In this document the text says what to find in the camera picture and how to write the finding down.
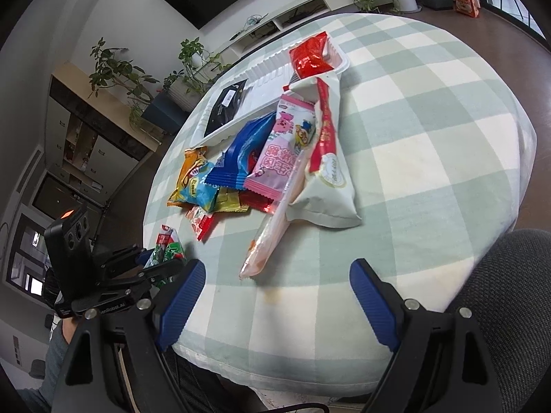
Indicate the black packet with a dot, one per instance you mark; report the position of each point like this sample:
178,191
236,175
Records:
224,107

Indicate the yellow snack packet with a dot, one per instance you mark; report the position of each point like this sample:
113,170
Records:
230,200

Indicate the plant in white ribbed pot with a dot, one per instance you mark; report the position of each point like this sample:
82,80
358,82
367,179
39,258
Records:
185,97

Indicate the green snack packet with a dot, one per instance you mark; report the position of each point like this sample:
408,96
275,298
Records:
170,249

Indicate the person's dark clothing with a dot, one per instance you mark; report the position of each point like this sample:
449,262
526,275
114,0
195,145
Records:
189,383

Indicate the white packet with red label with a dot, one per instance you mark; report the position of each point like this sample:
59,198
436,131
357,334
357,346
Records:
331,193

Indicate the dark blue snack packet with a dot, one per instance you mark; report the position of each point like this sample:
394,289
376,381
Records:
234,159

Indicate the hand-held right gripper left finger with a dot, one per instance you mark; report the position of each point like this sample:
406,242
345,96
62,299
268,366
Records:
183,305

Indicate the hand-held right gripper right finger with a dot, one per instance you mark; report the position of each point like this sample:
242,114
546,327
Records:
372,305

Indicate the person's left forearm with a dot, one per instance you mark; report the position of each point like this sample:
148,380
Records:
51,365

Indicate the dark glass door cabinet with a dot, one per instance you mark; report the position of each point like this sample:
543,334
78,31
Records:
64,198

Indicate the pink snack packet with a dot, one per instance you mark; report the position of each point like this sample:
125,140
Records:
280,150

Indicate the red paper bag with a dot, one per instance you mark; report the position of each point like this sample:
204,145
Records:
467,4

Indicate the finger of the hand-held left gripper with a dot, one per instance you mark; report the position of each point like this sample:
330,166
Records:
138,258
163,269

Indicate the white television console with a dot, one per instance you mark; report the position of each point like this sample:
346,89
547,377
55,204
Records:
275,21

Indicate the orange snack packet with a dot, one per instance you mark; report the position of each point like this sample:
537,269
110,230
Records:
193,161

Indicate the white plastic tray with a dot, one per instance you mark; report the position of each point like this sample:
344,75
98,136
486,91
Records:
262,90

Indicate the clear long sausage packet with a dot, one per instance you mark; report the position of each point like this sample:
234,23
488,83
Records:
264,241

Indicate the grey fabric chair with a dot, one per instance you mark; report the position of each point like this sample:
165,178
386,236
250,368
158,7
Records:
516,288

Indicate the wooden cabinet with white doors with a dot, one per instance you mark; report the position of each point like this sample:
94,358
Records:
107,150

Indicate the small red snack packet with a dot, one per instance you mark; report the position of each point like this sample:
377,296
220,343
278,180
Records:
256,202

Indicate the small red and white packet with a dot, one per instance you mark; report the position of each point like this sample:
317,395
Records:
200,223

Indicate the tall plant in dark blue pot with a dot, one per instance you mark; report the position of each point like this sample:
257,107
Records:
165,114

